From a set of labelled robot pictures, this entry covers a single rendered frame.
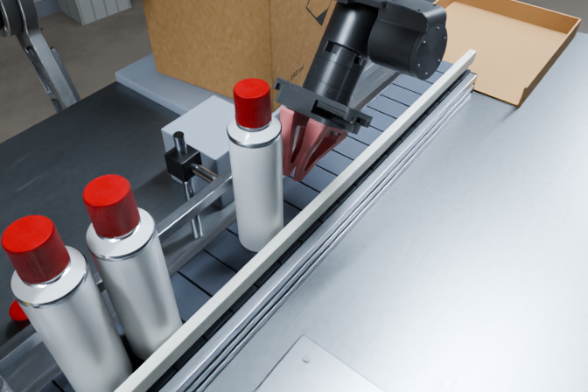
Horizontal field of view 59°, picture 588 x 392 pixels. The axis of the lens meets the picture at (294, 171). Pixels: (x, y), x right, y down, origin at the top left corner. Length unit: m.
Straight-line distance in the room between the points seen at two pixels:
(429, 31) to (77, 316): 0.39
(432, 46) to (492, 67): 0.50
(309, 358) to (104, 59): 2.39
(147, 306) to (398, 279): 0.31
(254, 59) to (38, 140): 0.36
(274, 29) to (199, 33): 0.14
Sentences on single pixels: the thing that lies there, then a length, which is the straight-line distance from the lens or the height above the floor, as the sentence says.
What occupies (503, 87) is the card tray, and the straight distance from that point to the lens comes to 0.99.
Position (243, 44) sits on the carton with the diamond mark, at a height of 0.96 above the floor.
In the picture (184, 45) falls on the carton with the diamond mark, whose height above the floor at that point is 0.92.
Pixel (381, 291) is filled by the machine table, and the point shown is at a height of 0.83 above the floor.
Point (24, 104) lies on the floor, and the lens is 2.59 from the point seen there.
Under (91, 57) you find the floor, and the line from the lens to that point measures 2.82.
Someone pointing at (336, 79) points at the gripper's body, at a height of 1.04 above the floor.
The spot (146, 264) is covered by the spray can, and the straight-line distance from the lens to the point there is 0.42.
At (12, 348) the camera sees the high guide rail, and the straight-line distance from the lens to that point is 0.49.
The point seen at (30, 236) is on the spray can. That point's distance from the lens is 0.38.
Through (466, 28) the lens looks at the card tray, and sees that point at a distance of 1.15.
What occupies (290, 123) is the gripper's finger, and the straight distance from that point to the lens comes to 0.57.
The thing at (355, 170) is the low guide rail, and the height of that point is 0.91.
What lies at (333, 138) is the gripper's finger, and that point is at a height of 0.97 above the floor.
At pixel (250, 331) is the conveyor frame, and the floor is 0.84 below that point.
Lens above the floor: 1.34
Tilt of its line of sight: 43 degrees down
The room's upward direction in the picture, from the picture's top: straight up
